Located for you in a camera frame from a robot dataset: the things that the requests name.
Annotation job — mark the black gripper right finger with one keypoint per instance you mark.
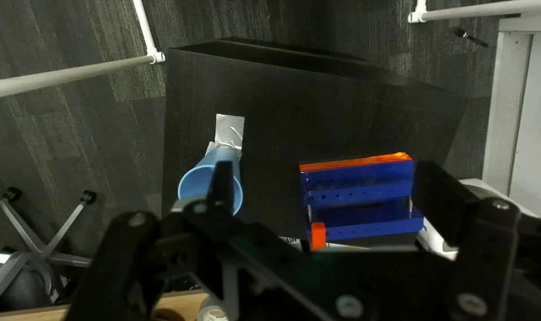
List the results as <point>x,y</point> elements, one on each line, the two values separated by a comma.
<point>486,256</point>

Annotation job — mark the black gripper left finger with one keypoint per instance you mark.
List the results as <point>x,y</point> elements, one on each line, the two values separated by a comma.
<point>124,256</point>

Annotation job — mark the small red object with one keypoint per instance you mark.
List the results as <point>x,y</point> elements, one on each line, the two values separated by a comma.
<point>319,237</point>

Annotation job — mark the large light blue cup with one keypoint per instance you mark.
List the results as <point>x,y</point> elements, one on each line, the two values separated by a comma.
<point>195,185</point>

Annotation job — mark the blue rack with orange edge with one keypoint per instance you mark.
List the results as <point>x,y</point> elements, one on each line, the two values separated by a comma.
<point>360,180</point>

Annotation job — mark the wooden table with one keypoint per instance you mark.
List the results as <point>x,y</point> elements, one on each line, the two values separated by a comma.
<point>181,301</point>

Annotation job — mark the office chair base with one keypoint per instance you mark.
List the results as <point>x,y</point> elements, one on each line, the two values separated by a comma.
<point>44,253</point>

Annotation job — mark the white door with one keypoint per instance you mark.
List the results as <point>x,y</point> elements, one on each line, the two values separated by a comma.
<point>520,119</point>

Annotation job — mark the white PVC pole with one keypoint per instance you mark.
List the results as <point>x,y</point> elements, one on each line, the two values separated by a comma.
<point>485,10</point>
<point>67,74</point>
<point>145,30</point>

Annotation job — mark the small black floor tool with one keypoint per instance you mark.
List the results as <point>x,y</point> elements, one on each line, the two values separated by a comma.
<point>472,37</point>

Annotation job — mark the grey cup base plate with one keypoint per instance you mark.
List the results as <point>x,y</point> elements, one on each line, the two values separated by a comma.
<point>229,131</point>

